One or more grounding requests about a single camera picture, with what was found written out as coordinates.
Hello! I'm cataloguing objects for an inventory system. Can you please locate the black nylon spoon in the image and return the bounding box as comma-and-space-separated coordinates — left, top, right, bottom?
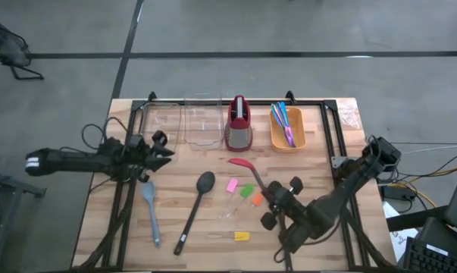
173, 171, 217, 256

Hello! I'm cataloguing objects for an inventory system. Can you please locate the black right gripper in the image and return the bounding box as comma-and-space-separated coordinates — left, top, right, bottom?
260, 177, 308, 232

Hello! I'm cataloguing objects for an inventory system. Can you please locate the yellow plastic bin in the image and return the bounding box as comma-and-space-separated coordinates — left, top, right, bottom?
269, 106, 307, 154

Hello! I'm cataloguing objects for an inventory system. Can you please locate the clear plastic storage bin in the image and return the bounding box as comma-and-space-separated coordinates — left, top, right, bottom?
183, 90, 226, 152
139, 101, 183, 158

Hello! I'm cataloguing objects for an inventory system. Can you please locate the green mini silicone spatula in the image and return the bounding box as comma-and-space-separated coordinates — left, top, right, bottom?
224, 184, 256, 219

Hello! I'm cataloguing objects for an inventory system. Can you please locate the yellow cable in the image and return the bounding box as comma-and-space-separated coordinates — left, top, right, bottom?
377, 163, 457, 209

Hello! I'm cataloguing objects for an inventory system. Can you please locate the black computer desk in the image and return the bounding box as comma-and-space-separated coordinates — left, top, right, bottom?
386, 204, 457, 273

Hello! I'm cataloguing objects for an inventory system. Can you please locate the black power brick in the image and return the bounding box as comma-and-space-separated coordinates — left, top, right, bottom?
381, 184, 418, 202

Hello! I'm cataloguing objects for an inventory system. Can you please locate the blue-grey silicone spoon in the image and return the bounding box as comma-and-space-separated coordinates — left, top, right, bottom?
141, 180, 163, 249

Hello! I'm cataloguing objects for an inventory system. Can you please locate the red spoon with steel handle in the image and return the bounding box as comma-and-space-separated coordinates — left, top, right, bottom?
227, 157, 269, 193

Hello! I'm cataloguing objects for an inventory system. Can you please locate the red-trimmed steel box grater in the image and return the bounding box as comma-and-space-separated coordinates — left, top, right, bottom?
224, 94, 254, 152

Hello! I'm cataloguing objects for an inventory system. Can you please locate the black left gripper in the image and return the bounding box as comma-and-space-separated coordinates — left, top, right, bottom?
127, 130, 175, 184

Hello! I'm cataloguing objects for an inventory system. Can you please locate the black mesh chair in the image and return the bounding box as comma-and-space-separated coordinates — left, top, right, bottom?
0, 14, 45, 81

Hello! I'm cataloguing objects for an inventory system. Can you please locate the white paper sheet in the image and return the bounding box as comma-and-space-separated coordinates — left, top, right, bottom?
381, 200, 419, 252

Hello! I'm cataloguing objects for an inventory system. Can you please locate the grey metal table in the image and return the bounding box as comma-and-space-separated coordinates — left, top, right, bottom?
0, 165, 47, 273

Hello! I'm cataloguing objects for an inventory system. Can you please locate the iridescent blue-purple cutlery piece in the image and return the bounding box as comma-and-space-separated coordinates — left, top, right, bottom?
278, 100, 294, 148
274, 102, 297, 149

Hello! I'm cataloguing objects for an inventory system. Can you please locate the crumpled clear plastic wrap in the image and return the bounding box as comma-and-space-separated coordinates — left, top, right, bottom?
336, 99, 365, 130

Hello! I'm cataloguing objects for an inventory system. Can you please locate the black keyboard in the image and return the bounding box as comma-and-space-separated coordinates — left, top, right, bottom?
402, 237, 457, 273

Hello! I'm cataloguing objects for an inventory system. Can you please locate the pink mini silicone spatula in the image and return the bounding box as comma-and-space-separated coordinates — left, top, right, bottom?
219, 177, 239, 220

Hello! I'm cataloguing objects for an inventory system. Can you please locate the white cable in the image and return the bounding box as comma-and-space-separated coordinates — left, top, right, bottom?
400, 143, 457, 155

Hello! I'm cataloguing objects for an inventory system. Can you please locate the iridescent metal table knife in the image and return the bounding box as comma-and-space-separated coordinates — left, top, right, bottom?
270, 103, 293, 148

